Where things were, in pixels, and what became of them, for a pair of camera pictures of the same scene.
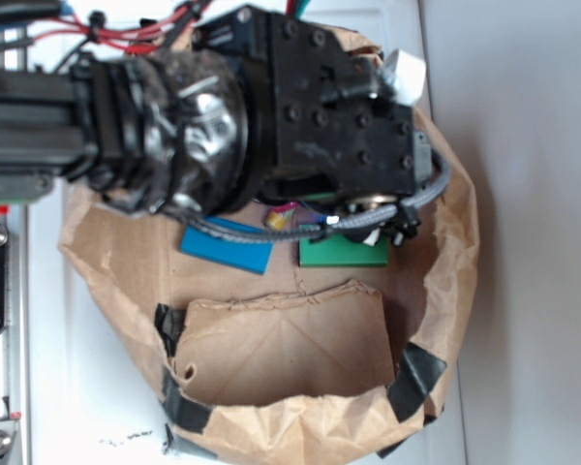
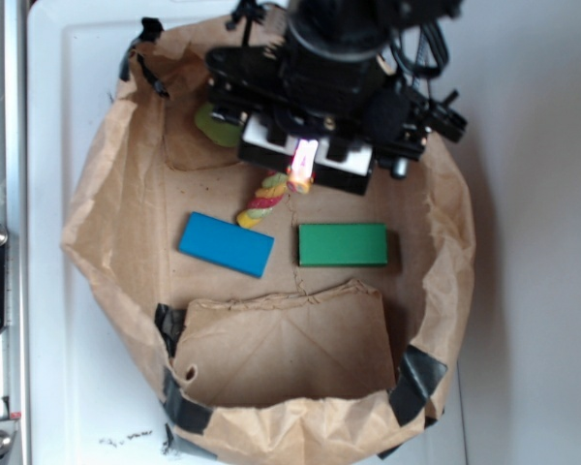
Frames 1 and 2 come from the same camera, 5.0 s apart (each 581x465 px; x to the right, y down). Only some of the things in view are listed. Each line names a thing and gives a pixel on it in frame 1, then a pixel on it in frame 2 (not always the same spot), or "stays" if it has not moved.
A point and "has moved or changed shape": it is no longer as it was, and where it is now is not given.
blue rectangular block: [250, 256] stays
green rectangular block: [336, 249] stays
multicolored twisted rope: [278, 216] has moved or changed shape
